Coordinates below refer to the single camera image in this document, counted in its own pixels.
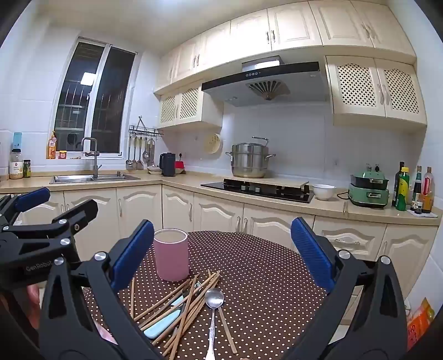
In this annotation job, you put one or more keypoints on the metal spoon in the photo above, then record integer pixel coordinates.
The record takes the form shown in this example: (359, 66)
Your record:
(214, 299)

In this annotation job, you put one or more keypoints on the brown polka dot tablecloth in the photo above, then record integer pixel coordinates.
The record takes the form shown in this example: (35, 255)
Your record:
(269, 295)

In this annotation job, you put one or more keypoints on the pink utensil holder cup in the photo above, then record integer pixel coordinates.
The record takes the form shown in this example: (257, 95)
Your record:
(171, 254)

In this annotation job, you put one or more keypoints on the person's left hand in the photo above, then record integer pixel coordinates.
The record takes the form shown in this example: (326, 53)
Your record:
(31, 304)

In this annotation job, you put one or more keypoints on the green electric cooker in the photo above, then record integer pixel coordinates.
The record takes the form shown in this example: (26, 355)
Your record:
(369, 188)

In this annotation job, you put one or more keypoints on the green yellow bottle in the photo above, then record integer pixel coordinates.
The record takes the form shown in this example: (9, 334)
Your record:
(403, 187)

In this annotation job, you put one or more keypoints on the hanging utensil rack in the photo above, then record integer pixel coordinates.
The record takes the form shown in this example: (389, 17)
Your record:
(141, 145)

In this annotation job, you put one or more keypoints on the round cream wall plate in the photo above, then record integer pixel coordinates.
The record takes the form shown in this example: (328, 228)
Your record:
(212, 143)

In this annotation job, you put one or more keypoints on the upper cream cabinets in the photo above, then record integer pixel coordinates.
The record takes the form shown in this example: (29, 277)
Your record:
(364, 53)

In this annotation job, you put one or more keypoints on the steel steamer pot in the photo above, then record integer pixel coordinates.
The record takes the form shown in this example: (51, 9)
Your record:
(250, 160)

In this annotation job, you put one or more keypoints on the glass jar white label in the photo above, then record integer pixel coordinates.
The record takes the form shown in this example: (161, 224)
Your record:
(16, 164)

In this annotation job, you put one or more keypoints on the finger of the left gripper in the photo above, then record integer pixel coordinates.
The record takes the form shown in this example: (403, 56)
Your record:
(31, 198)
(69, 217)

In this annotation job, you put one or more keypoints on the dark oil bottle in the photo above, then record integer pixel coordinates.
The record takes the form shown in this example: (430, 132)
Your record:
(396, 183)

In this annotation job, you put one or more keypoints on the window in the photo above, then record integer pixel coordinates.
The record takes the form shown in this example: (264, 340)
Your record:
(91, 104)

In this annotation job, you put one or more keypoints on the steel sink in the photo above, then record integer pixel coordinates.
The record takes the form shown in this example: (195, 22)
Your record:
(81, 179)

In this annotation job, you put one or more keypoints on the lower cream cabinets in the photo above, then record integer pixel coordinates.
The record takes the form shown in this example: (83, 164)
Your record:
(366, 233)

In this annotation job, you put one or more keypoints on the black gas stove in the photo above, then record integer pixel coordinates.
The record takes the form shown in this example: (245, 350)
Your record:
(301, 193)

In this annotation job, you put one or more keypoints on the orange detergent bottle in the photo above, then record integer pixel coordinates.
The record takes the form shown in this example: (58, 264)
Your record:
(51, 146)

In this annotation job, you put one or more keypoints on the red sauce bottle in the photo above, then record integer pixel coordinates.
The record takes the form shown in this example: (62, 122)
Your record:
(427, 194)

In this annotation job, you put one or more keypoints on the cream cabinets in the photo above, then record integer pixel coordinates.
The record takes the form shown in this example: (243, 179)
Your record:
(366, 233)
(364, 53)

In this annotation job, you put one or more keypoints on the black electric kettle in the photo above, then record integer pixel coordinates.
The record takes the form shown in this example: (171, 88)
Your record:
(167, 164)

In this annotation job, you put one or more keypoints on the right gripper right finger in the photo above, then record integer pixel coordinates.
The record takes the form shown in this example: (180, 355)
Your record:
(378, 329)

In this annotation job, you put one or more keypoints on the white bowl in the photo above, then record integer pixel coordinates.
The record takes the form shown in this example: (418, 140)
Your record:
(323, 192)

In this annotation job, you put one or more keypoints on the range hood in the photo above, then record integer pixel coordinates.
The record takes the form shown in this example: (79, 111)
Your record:
(294, 83)

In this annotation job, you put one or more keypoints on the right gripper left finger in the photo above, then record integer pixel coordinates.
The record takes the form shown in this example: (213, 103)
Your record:
(67, 329)

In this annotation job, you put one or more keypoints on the wooden chopstick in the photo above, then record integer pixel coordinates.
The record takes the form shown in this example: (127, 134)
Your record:
(171, 329)
(132, 298)
(183, 319)
(163, 300)
(192, 315)
(227, 331)
(180, 304)

